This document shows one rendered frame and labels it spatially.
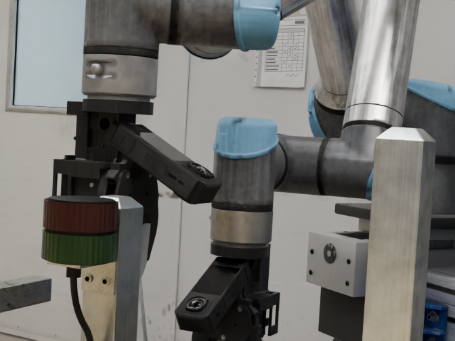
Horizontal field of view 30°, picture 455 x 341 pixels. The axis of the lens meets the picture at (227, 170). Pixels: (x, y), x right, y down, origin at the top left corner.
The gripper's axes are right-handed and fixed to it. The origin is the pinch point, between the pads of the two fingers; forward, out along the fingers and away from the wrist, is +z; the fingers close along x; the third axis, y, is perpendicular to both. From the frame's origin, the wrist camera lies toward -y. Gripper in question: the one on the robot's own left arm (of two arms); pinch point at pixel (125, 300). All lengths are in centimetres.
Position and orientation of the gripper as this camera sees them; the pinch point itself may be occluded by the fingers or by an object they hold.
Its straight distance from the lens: 87.2
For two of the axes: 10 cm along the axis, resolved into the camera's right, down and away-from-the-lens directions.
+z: -0.6, 10.0, 0.5
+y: -8.8, -0.7, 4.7
